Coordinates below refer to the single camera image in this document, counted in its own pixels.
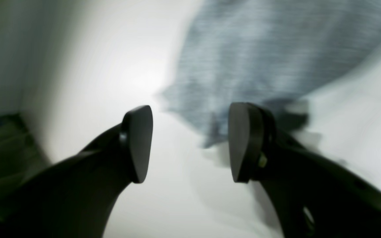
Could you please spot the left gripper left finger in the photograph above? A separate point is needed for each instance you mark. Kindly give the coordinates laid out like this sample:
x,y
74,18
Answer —
x,y
75,197

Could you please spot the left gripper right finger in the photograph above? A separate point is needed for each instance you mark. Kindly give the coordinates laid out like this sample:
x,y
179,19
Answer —
x,y
313,196

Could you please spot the grey t-shirt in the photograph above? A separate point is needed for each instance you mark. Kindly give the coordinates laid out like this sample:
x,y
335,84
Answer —
x,y
266,52

